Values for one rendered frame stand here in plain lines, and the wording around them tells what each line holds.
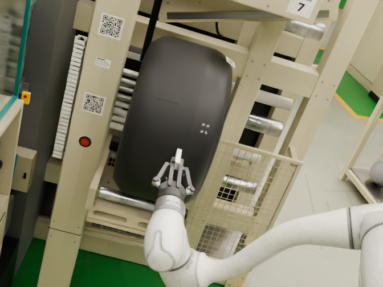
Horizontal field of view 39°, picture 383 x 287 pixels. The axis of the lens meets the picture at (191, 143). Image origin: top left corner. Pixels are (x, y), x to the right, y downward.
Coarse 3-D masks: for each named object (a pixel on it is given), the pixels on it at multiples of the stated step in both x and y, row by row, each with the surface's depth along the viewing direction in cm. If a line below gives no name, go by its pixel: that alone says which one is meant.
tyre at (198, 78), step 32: (160, 64) 172; (192, 64) 175; (224, 64) 181; (160, 96) 168; (192, 96) 170; (224, 96) 175; (128, 128) 171; (160, 128) 168; (192, 128) 169; (128, 160) 173; (160, 160) 171; (192, 160) 171; (128, 192) 188
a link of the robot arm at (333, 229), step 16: (288, 224) 130; (304, 224) 128; (320, 224) 126; (336, 224) 124; (256, 240) 136; (272, 240) 132; (288, 240) 129; (304, 240) 128; (320, 240) 126; (336, 240) 124; (192, 256) 145; (240, 256) 139; (256, 256) 136; (272, 256) 135; (160, 272) 145; (176, 272) 142; (192, 272) 143; (208, 272) 144; (224, 272) 143; (240, 272) 141
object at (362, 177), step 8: (376, 112) 420; (368, 120) 428; (376, 120) 424; (368, 128) 427; (360, 136) 434; (368, 136) 431; (360, 144) 434; (352, 152) 442; (360, 152) 439; (352, 160) 442; (344, 168) 449; (352, 168) 447; (360, 168) 451; (376, 168) 427; (344, 176) 451; (352, 176) 439; (360, 176) 439; (368, 176) 443; (376, 176) 425; (360, 184) 430; (368, 184) 431; (376, 184) 435; (368, 192) 422; (376, 192) 423; (368, 200) 418; (376, 200) 413
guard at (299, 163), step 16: (224, 144) 239; (240, 144) 240; (112, 160) 247; (256, 160) 243; (288, 160) 242; (224, 176) 249; (256, 176) 248; (288, 176) 248; (224, 192) 254; (288, 192) 251; (224, 208) 258; (272, 224) 261; (192, 240) 269; (208, 256) 274
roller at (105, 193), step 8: (104, 192) 196; (112, 192) 197; (120, 192) 198; (112, 200) 198; (120, 200) 197; (128, 200) 197; (136, 200) 198; (144, 200) 198; (144, 208) 199; (152, 208) 199
